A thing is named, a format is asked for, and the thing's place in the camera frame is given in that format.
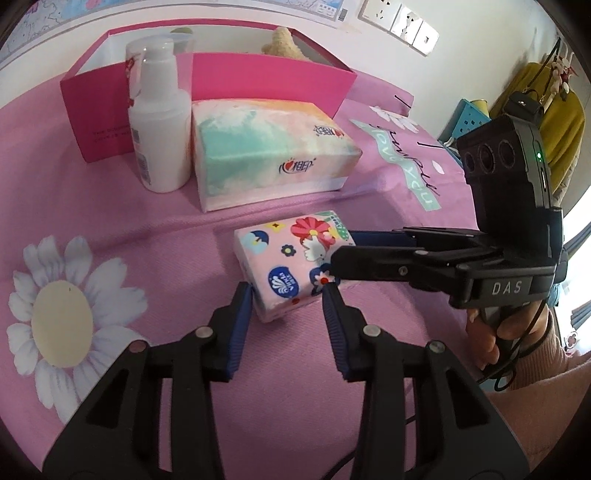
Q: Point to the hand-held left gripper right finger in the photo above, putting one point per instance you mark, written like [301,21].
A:
[334,332]

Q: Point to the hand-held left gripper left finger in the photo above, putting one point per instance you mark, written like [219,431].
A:
[238,332]

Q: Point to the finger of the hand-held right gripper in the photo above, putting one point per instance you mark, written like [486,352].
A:
[369,263]
[378,237]

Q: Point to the floral pocket tissue pack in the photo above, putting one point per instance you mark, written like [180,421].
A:
[277,258]

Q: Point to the pink cardboard box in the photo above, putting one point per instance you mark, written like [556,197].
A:
[258,78]

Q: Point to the beige plush toy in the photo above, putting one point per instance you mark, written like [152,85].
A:
[281,44]

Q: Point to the green plush toy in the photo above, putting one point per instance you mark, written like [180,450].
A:
[184,31]

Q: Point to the person's right forearm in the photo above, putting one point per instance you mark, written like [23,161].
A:
[545,415]

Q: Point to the person's right hand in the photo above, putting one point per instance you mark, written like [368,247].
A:
[482,350]

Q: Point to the yellow hanging coat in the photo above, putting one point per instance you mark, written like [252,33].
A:
[561,129]

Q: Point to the pink printed bedsheet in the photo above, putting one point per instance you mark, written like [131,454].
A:
[161,240]

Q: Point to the blue perforated plastic basket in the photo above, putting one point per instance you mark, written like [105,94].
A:
[466,122]

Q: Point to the black handbag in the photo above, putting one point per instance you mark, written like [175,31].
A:
[521,106]

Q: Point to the pastel tissue box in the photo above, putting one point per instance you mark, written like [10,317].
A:
[258,147]

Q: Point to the white red hanging ornament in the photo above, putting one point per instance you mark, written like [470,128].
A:
[563,69]

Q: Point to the white pump lotion bottle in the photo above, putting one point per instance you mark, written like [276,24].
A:
[161,138]

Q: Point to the white wall switch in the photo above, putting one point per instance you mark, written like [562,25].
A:
[425,39]

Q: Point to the colourful wall map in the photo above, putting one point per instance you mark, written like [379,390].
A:
[304,7]

